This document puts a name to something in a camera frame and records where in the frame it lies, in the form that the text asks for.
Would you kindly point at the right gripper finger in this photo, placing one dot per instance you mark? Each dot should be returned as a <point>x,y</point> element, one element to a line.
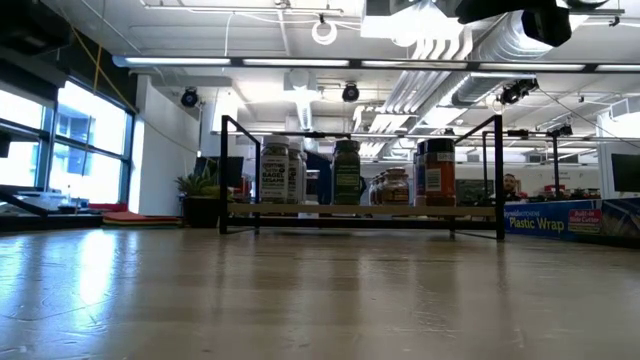
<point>500,9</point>

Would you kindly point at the orange-filled black-lid spice bottle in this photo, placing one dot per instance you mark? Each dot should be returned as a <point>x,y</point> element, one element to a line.
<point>440,172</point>

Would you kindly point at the green-lid spice jar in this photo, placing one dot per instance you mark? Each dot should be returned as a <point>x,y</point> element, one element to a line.
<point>346,172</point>

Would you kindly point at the white-lid spice jar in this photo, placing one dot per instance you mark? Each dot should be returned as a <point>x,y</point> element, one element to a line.
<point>274,172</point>
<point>296,175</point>

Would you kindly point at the black ceiling spotlight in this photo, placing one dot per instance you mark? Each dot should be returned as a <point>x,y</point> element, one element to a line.
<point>189,98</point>
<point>517,91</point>
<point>350,93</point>

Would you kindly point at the black monitor screen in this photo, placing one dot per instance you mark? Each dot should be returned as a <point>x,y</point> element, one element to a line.
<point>626,172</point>
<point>220,170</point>

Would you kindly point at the long ceiling light bar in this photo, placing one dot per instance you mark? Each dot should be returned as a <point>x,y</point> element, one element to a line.
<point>300,63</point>

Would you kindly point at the long blue printed box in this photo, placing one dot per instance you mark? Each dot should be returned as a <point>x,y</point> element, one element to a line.
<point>570,220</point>

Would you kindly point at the potted succulent plant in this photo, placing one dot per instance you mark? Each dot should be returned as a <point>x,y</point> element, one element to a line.
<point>200,212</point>

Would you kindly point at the silver ventilation duct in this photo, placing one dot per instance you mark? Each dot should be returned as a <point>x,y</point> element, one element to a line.
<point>500,45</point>

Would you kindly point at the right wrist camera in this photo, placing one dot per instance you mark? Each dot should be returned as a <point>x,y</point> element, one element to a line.
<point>547,25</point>

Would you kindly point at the wooden shelf black metal frame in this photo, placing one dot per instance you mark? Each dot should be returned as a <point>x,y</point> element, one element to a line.
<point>360,210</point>

